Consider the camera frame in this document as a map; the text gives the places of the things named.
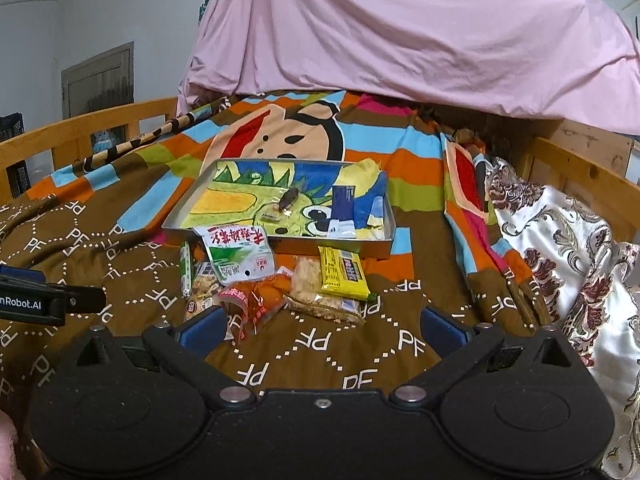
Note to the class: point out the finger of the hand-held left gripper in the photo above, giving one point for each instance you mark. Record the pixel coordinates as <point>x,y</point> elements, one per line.
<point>85,299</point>
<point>22,276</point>

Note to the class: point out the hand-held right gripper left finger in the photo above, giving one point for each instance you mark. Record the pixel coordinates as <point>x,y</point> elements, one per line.
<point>202,332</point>

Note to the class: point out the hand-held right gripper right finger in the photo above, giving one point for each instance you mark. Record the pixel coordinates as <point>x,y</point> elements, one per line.
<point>442,332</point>

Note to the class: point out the nut bar packet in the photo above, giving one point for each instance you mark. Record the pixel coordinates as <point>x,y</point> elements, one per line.
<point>202,292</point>

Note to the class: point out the orange red clear packet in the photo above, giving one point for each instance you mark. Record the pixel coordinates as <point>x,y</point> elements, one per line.
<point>257,300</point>

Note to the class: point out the green stick packet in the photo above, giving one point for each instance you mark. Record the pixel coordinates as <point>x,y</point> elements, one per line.
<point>372,297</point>
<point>186,265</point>

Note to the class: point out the white green snack bag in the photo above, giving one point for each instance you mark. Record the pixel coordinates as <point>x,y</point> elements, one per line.
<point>235,255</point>

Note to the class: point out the metal tray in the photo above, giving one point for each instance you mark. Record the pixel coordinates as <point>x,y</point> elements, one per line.
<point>280,248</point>

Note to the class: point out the yellow snack packet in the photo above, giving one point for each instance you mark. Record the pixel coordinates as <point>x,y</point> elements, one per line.
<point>345,270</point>

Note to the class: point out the clear cracker packet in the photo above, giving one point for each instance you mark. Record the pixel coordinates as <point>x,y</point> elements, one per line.
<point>317,290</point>

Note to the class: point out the dark plastic crate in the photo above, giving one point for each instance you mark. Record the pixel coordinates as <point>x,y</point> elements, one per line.
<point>17,180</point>
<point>10,127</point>

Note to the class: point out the colourful cartoon printed blanket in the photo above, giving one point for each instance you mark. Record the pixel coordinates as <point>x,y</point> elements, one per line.
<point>125,185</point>

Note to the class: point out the cartoon printed lining paper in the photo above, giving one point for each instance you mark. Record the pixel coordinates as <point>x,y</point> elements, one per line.
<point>235,200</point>

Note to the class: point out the small wrapped candy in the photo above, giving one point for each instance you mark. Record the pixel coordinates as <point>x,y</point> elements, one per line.
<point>272,215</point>

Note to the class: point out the floral white quilt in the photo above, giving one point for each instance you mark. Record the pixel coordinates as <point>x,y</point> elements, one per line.
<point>565,240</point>

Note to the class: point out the small brown snack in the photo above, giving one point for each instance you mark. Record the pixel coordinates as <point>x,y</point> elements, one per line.
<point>288,197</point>

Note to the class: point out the dark blue sachet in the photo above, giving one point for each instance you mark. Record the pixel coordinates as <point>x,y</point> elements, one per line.
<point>342,205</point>

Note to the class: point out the leopard print cloth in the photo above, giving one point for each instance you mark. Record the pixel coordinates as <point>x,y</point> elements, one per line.
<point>135,139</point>

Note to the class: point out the wooden door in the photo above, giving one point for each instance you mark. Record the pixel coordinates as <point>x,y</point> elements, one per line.
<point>95,80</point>

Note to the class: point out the pink sheet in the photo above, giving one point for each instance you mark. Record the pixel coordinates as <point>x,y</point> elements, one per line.
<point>400,25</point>

